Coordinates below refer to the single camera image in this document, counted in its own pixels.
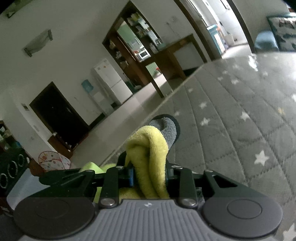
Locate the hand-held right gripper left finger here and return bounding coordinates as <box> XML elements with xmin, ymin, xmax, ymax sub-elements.
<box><xmin>30</xmin><ymin>165</ymin><xmax>136</xmax><ymax>208</ymax></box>

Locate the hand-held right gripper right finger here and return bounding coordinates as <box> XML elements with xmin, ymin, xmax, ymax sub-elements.
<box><xmin>165</xmin><ymin>163</ymin><xmax>242</xmax><ymax>208</ymax></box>

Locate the yellow and grey cleaning cloth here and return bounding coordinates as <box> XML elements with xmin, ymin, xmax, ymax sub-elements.
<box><xmin>119</xmin><ymin>114</ymin><xmax>204</xmax><ymax>201</ymax></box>

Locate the dotted mesh play tent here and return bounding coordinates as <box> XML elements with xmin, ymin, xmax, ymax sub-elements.
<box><xmin>38</xmin><ymin>151</ymin><xmax>71</xmax><ymax>171</ymax></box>

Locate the dark wooden entrance door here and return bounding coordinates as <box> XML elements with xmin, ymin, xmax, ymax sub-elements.
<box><xmin>30</xmin><ymin>82</ymin><xmax>90</xmax><ymax>149</ymax></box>

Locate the white refrigerator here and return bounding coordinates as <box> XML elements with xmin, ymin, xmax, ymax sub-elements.
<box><xmin>94</xmin><ymin>58</ymin><xmax>133</xmax><ymax>106</ymax></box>

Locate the white water dispenser blue bottle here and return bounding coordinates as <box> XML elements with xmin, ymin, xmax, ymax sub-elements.
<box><xmin>81</xmin><ymin>79</ymin><xmax>115</xmax><ymax>116</ymax></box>

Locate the translucent plastic storage box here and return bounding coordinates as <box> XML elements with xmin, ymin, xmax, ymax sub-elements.
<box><xmin>6</xmin><ymin>169</ymin><xmax>50</xmax><ymax>204</ymax></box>

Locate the dark wooden desk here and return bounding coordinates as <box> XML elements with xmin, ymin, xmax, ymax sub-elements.
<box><xmin>144</xmin><ymin>34</ymin><xmax>207</xmax><ymax>98</ymax></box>

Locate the dark wooden shelf unit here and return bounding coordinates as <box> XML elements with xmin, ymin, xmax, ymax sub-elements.
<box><xmin>102</xmin><ymin>1</ymin><xmax>167</xmax><ymax>87</ymax></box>

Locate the black speaker with rings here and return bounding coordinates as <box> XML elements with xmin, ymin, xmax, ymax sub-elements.
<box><xmin>0</xmin><ymin>148</ymin><xmax>31</xmax><ymax>194</ymax></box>

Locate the light blue cabinet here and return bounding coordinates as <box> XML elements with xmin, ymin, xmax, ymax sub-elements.
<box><xmin>206</xmin><ymin>24</ymin><xmax>225</xmax><ymax>55</ymax></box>

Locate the blue sofa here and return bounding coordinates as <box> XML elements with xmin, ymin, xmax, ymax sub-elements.
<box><xmin>254</xmin><ymin>14</ymin><xmax>296</xmax><ymax>53</ymax></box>

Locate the butterfly print cushion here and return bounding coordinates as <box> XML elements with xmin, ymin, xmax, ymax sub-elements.
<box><xmin>267</xmin><ymin>15</ymin><xmax>296</xmax><ymax>51</ymax></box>

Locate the glass wall lamp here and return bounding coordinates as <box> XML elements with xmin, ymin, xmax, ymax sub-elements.
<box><xmin>23</xmin><ymin>29</ymin><xmax>53</xmax><ymax>57</ymax></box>

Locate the dark wooden door frame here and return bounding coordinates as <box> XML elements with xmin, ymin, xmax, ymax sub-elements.
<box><xmin>174</xmin><ymin>0</ymin><xmax>255</xmax><ymax>63</ymax></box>

